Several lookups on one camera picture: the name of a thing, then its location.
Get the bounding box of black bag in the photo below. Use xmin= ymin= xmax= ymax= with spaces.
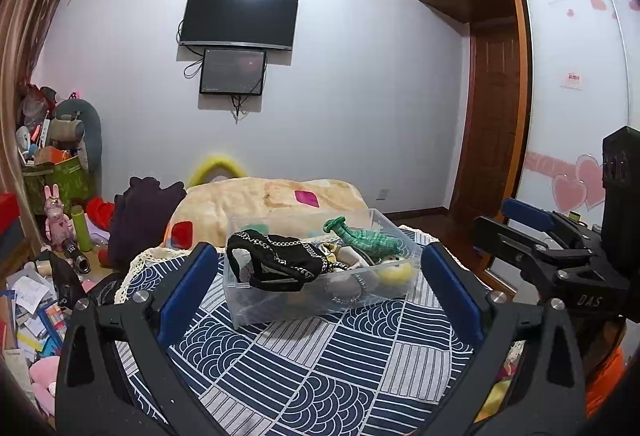
xmin=47 ymin=251 xmax=85 ymax=312

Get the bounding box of pile of toys and bottles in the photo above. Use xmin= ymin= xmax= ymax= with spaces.
xmin=17 ymin=83 xmax=61 ymax=164

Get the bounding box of green bottle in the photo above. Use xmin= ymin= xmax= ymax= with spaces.
xmin=70 ymin=206 xmax=93 ymax=252

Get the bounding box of red box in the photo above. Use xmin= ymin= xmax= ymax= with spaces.
xmin=0 ymin=191 xmax=21 ymax=237

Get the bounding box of brown wooden door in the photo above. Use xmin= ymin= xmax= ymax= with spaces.
xmin=450 ymin=23 xmax=523 ymax=227

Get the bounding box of white cloth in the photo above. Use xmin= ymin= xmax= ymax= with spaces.
xmin=335 ymin=245 xmax=373 ymax=274

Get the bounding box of clear plastic storage box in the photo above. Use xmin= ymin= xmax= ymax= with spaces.
xmin=222 ymin=208 xmax=423 ymax=329

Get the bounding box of pink rabbit toy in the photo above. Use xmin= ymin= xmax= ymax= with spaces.
xmin=42 ymin=185 xmax=73 ymax=252

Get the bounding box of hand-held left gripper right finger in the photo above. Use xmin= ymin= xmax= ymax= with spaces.
xmin=421 ymin=242 xmax=587 ymax=436

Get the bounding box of black cloth with chain trim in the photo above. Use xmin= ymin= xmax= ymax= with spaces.
xmin=226 ymin=230 xmax=326 ymax=293

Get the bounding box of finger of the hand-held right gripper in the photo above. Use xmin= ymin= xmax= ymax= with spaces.
xmin=471 ymin=215 xmax=591 ymax=287
xmin=501 ymin=197 xmax=601 ymax=247

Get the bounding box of wooden wardrobe with white doors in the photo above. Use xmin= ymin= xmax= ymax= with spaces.
xmin=415 ymin=0 xmax=640 ymax=297

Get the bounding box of red cloth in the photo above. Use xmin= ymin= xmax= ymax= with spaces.
xmin=85 ymin=197 xmax=118 ymax=233

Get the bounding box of large black wall television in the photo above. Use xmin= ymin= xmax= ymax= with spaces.
xmin=179 ymin=0 xmax=300 ymax=52

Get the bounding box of green knitted cloth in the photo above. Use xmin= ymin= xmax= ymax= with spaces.
xmin=322 ymin=216 xmax=403 ymax=262

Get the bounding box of striped brown curtain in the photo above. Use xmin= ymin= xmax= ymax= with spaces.
xmin=0 ymin=0 xmax=88 ymax=197

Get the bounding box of grey plush toy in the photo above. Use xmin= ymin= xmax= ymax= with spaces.
xmin=52 ymin=98 xmax=103 ymax=172

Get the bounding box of yellow fuzzy ring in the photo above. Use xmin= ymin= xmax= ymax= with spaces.
xmin=187 ymin=155 xmax=248 ymax=189

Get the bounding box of pile of papers and boxes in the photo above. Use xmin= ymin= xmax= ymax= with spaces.
xmin=0 ymin=261 xmax=68 ymax=362

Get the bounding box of beige patterned pillow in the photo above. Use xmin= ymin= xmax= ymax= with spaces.
xmin=162 ymin=176 xmax=373 ymax=249

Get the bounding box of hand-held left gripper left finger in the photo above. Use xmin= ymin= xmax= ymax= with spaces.
xmin=54 ymin=242 xmax=221 ymax=436

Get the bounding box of small black wall monitor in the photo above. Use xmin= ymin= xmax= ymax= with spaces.
xmin=199 ymin=47 xmax=267 ymax=96

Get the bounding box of yellow soft ball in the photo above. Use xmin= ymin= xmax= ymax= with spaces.
xmin=377 ymin=261 xmax=413 ymax=285

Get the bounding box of green storage box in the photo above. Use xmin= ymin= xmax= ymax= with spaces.
xmin=22 ymin=156 xmax=93 ymax=212

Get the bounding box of black flashlight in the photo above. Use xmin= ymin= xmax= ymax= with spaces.
xmin=62 ymin=238 xmax=91 ymax=273

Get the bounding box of blue white patterned bed cover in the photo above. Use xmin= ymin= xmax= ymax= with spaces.
xmin=115 ymin=241 xmax=526 ymax=436

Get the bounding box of dark purple clothing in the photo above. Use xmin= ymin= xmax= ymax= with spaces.
xmin=107 ymin=176 xmax=187 ymax=272

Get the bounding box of pink plush toy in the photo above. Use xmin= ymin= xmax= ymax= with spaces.
xmin=27 ymin=358 xmax=62 ymax=417

